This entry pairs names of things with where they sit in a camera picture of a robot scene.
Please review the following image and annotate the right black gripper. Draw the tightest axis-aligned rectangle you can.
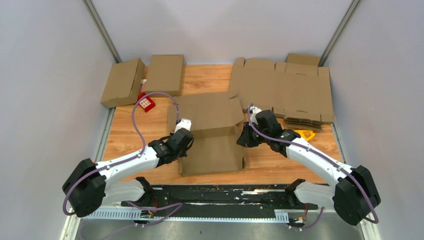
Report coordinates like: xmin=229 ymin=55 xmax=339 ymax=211
xmin=236 ymin=121 xmax=269 ymax=149

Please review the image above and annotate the cardboard box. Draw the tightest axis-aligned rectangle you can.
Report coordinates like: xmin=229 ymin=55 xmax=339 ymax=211
xmin=144 ymin=54 xmax=185 ymax=97
xmin=167 ymin=92 xmax=245 ymax=177
xmin=100 ymin=58 xmax=145 ymax=109

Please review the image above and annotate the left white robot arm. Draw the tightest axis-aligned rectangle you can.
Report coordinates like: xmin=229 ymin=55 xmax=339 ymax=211
xmin=62 ymin=128 xmax=194 ymax=218

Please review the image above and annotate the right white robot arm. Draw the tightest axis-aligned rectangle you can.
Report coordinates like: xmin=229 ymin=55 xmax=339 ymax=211
xmin=236 ymin=105 xmax=381 ymax=226

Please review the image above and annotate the folded cardboard box upright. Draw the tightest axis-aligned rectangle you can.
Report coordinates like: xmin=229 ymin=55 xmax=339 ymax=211
xmin=144 ymin=54 xmax=185 ymax=97

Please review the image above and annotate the red plastic block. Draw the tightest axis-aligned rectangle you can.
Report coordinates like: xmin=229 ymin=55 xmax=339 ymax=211
xmin=137 ymin=92 xmax=156 ymax=113

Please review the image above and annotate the yellow plastic wedge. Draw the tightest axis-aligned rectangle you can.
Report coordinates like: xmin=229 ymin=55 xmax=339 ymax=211
xmin=294 ymin=129 xmax=316 ymax=142

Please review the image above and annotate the pink white small item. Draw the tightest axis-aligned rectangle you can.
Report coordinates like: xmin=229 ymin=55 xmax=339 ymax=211
xmin=140 ymin=79 xmax=147 ymax=93

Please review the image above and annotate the stack of flat cardboard sheets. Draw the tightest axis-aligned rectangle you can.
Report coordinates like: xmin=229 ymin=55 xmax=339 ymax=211
xmin=228 ymin=53 xmax=335 ymax=131

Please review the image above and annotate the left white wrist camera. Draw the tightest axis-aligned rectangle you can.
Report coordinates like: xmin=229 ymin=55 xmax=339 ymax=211
xmin=174 ymin=118 xmax=192 ymax=132

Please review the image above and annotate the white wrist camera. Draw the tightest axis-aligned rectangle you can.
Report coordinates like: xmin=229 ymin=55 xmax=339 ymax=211
xmin=174 ymin=118 xmax=192 ymax=132
xmin=247 ymin=105 xmax=262 ymax=125

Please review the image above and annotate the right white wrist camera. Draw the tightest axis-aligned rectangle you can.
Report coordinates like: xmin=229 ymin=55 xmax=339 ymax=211
xmin=247 ymin=105 xmax=262 ymax=125

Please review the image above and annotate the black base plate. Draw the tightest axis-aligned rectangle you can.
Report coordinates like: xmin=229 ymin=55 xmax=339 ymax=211
xmin=133 ymin=184 xmax=320 ymax=219

